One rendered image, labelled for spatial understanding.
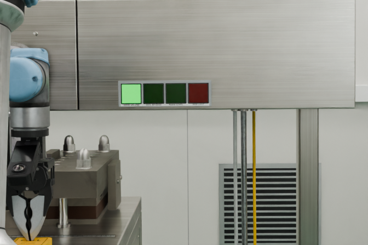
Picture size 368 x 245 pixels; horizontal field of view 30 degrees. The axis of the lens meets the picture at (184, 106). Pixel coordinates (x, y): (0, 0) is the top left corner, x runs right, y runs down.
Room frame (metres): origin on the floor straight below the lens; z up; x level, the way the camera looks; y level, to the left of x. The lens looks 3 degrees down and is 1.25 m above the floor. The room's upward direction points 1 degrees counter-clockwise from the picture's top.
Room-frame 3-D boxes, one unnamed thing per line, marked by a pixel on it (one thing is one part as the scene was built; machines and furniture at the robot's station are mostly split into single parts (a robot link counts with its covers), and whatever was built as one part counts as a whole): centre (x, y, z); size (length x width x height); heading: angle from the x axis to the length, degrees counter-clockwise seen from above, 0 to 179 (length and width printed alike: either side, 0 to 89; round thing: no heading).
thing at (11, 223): (1.65, 0.39, 0.92); 0.28 x 0.04 x 0.04; 179
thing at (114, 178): (1.70, 0.17, 0.96); 0.10 x 0.03 x 0.11; 179
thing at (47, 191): (1.29, 0.27, 1.02); 0.05 x 0.02 x 0.09; 89
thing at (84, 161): (1.52, 0.22, 1.05); 0.04 x 0.04 x 0.04
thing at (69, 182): (1.69, 0.27, 1.00); 0.40 x 0.16 x 0.06; 179
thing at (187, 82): (1.84, 0.05, 1.18); 0.25 x 0.01 x 0.07; 89
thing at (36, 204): (1.32, 0.28, 0.97); 0.06 x 0.03 x 0.09; 179
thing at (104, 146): (1.84, 0.22, 1.05); 0.04 x 0.04 x 0.04
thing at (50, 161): (1.32, 0.30, 1.08); 0.09 x 0.08 x 0.12; 179
